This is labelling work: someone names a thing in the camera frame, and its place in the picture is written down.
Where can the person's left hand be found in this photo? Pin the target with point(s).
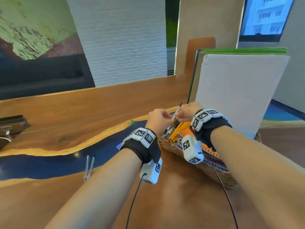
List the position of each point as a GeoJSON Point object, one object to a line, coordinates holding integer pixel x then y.
{"type": "Point", "coordinates": [157, 121]}

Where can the person's right hand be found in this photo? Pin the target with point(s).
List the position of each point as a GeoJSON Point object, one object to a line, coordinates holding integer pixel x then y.
{"type": "Point", "coordinates": [189, 112]}

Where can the grey clear pen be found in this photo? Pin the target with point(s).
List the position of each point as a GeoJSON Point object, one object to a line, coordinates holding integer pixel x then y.
{"type": "Point", "coordinates": [177, 110]}

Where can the bunch of yellow pencils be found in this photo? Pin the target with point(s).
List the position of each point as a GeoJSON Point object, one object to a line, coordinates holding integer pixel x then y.
{"type": "Point", "coordinates": [181, 129]}

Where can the orange spiral notebook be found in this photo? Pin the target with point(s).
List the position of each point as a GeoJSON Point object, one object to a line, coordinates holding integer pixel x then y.
{"type": "Point", "coordinates": [187, 132]}

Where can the blue eraser block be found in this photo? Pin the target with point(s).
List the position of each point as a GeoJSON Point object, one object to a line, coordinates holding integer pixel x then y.
{"type": "Point", "coordinates": [119, 146]}

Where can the white paper sheet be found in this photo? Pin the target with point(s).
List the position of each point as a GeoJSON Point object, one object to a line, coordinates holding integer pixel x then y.
{"type": "Point", "coordinates": [238, 97]}

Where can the blue spiral notebook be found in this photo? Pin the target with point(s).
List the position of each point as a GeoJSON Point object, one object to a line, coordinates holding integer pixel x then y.
{"type": "Point", "coordinates": [219, 165]}

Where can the woven wicker basket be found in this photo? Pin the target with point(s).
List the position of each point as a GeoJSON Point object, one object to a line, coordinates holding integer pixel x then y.
{"type": "Point", "coordinates": [214, 172]}

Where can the person's right forearm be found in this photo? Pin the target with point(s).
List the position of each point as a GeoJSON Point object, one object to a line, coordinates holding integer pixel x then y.
{"type": "Point", "coordinates": [262, 174]}

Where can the person's left forearm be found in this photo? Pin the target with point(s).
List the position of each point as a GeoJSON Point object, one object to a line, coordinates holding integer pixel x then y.
{"type": "Point", "coordinates": [95, 195]}

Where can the black right wrist marker band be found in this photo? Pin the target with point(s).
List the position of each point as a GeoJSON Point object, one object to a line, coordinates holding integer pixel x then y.
{"type": "Point", "coordinates": [214, 131]}

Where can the black wrist marker band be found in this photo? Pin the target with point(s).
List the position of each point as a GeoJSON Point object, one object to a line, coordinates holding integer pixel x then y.
{"type": "Point", "coordinates": [140, 150]}
{"type": "Point", "coordinates": [214, 131]}

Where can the black left wrist marker band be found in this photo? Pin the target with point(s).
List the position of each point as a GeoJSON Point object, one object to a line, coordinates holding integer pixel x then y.
{"type": "Point", "coordinates": [140, 150]}

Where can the brown wooden chair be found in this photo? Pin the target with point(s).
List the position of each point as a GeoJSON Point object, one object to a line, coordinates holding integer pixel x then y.
{"type": "Point", "coordinates": [197, 44]}

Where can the brown metal-framed board panel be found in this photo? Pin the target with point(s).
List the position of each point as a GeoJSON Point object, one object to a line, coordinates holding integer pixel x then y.
{"type": "Point", "coordinates": [209, 19]}

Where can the window with building view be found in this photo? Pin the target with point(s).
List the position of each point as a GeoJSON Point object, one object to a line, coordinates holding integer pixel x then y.
{"type": "Point", "coordinates": [264, 16]}

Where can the dark sofa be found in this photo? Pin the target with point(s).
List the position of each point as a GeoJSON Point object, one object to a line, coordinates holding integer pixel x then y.
{"type": "Point", "coordinates": [43, 76]}

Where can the dark wooden box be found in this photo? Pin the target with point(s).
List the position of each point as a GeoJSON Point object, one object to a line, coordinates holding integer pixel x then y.
{"type": "Point", "coordinates": [12, 126]}

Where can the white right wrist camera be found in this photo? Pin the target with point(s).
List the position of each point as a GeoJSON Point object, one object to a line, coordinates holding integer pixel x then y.
{"type": "Point", "coordinates": [191, 150]}

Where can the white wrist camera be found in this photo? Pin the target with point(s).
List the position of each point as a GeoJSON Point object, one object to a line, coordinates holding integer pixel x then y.
{"type": "Point", "coordinates": [151, 172]}
{"type": "Point", "coordinates": [191, 150]}

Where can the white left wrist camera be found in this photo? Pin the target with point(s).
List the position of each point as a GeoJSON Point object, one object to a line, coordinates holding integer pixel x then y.
{"type": "Point", "coordinates": [151, 172]}

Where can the green foliage wall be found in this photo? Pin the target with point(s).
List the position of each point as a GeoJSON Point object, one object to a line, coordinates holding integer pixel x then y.
{"type": "Point", "coordinates": [172, 33]}

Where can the large abstract wall painting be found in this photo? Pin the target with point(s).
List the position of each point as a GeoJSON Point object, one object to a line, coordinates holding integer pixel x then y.
{"type": "Point", "coordinates": [35, 21]}

